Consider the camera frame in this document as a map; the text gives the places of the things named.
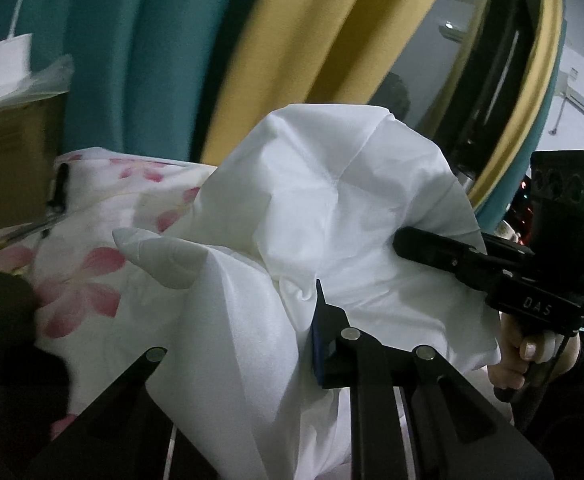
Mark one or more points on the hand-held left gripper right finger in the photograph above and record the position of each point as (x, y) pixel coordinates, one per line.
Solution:
(318, 345)

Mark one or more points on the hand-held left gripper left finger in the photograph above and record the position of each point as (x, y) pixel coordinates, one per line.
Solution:
(122, 410)

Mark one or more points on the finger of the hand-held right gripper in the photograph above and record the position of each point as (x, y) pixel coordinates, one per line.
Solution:
(507, 251)
(432, 247)

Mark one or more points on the white collared shirt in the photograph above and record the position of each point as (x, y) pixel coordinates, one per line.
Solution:
(322, 185)

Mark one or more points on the person's right forearm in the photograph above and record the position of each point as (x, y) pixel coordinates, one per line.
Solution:
(582, 410)

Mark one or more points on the person's right hand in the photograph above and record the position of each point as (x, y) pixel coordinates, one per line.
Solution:
(514, 340)

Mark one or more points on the white printed mug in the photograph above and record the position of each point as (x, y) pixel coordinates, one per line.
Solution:
(506, 231)

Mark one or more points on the narrow teal curtain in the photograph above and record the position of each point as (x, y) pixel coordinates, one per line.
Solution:
(497, 212)

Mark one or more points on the narrow yellow curtain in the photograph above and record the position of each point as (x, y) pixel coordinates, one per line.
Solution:
(537, 110)

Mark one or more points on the pink floral tablecloth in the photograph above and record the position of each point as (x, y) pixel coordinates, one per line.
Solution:
(97, 240)

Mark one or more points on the dark glass window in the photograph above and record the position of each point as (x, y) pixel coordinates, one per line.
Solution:
(432, 60)

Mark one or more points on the black pen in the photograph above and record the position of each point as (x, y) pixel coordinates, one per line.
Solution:
(59, 185)

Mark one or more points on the wide yellow curtain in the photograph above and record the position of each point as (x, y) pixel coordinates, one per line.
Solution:
(322, 35)

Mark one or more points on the brown cardboard box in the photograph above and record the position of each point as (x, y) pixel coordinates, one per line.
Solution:
(12, 160)

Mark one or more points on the wide teal curtain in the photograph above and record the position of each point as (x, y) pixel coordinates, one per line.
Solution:
(147, 60)

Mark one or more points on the clear plastic wrap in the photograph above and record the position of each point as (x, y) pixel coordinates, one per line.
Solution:
(52, 77)

